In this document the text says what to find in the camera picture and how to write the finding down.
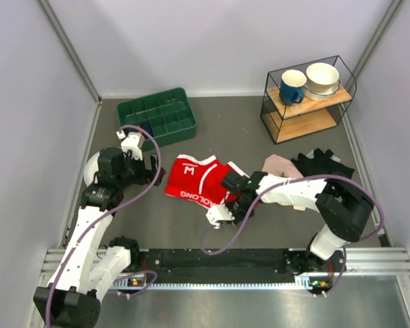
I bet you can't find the blue item in tray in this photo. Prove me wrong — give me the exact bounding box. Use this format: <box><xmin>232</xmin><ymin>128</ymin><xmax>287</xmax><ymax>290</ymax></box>
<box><xmin>140</xmin><ymin>122</ymin><xmax>153</xmax><ymax>136</ymax></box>

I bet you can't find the black garment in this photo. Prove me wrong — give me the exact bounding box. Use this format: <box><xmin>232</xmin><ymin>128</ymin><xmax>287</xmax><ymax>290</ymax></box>
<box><xmin>291</xmin><ymin>148</ymin><xmax>355</xmax><ymax>178</ymax></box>

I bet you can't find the white plate under bowl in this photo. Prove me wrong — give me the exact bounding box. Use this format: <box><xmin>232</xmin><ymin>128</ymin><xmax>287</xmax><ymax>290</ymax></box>
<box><xmin>303</xmin><ymin>86</ymin><xmax>340</xmax><ymax>101</ymax></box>

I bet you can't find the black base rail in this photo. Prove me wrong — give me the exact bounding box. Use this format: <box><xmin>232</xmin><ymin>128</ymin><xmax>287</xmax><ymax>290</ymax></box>
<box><xmin>125</xmin><ymin>249</ymin><xmax>344</xmax><ymax>284</ymax></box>

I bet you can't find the purple cable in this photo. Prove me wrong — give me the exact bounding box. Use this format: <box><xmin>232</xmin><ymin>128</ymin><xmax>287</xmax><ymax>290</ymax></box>
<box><xmin>200</xmin><ymin>174</ymin><xmax>387</xmax><ymax>297</ymax></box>
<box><xmin>44</xmin><ymin>124</ymin><xmax>163</xmax><ymax>327</ymax></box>

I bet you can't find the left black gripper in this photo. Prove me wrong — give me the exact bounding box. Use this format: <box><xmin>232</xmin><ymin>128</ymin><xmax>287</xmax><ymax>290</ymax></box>
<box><xmin>117</xmin><ymin>149</ymin><xmax>165</xmax><ymax>189</ymax></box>

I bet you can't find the pink beige garment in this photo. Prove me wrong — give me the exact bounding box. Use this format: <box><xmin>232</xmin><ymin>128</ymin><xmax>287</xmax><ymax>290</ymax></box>
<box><xmin>261</xmin><ymin>154</ymin><xmax>305</xmax><ymax>213</ymax></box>

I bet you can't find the black wire wooden shelf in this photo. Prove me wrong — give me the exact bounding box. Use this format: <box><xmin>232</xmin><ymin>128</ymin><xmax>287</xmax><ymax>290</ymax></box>
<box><xmin>260</xmin><ymin>55</ymin><xmax>357</xmax><ymax>144</ymax></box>

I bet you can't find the green compartment tray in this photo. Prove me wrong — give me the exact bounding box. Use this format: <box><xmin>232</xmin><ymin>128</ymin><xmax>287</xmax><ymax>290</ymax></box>
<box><xmin>117</xmin><ymin>87</ymin><xmax>197</xmax><ymax>147</ymax></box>

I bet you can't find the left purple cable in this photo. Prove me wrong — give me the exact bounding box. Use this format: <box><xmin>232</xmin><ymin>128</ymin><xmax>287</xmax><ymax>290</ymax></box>
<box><xmin>44</xmin><ymin>124</ymin><xmax>163</xmax><ymax>327</ymax></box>

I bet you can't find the cream bowl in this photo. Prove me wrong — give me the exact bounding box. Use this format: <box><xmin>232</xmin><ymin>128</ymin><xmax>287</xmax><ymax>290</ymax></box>
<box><xmin>305</xmin><ymin>62</ymin><xmax>340</xmax><ymax>94</ymax></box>

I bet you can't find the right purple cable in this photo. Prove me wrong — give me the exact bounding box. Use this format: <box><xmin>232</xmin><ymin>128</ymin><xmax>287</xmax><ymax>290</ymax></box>
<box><xmin>200</xmin><ymin>174</ymin><xmax>387</xmax><ymax>297</ymax></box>

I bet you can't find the blue mug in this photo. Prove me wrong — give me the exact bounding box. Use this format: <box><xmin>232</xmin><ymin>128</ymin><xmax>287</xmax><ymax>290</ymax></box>
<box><xmin>279</xmin><ymin>69</ymin><xmax>307</xmax><ymax>105</ymax></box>

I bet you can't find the red underwear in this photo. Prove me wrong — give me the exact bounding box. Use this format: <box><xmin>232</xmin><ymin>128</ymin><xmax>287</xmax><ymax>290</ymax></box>
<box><xmin>165</xmin><ymin>154</ymin><xmax>246</xmax><ymax>208</ymax></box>

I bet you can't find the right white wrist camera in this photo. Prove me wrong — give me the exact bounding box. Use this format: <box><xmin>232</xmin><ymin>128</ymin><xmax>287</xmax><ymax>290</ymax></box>
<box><xmin>206</xmin><ymin>204</ymin><xmax>235</xmax><ymax>229</ymax></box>

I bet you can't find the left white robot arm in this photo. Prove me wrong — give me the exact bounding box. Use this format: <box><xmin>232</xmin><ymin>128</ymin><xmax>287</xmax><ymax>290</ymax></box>
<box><xmin>33</xmin><ymin>147</ymin><xmax>165</xmax><ymax>327</ymax></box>

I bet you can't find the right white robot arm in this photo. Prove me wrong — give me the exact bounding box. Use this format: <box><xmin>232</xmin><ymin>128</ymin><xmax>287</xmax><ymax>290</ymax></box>
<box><xmin>206</xmin><ymin>171</ymin><xmax>375</xmax><ymax>275</ymax></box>

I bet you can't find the aluminium frame rail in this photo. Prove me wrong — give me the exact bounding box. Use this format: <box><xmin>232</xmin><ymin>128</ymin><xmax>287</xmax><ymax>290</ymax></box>
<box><xmin>40</xmin><ymin>248</ymin><xmax>410</xmax><ymax>291</ymax></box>

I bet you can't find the white paper plate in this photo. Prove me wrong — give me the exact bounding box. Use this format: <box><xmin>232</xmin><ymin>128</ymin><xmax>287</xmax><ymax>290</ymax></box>
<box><xmin>83</xmin><ymin>152</ymin><xmax>100</xmax><ymax>186</ymax></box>

